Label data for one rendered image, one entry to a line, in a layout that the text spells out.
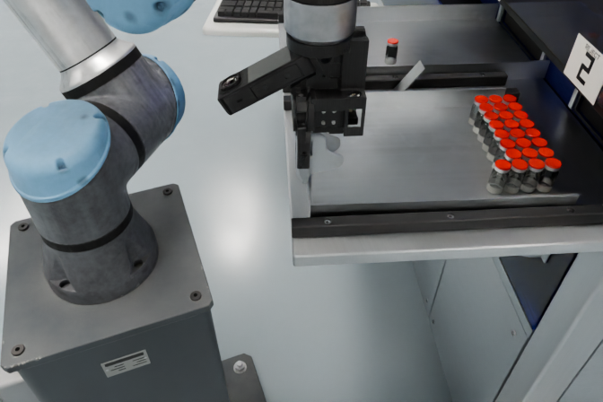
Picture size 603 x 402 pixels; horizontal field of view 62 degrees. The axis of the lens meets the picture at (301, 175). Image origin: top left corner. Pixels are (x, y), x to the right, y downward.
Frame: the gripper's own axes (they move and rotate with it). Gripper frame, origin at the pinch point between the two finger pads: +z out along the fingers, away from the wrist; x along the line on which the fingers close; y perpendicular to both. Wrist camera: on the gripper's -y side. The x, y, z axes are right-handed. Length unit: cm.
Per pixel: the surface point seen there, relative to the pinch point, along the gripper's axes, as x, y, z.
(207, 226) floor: 78, -29, 92
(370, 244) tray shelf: -9.6, 8.1, 3.6
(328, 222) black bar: -7.4, 3.2, 1.7
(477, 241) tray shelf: -10.0, 21.5, 3.5
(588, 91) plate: 4.7, 38.3, -8.4
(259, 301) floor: 44, -10, 92
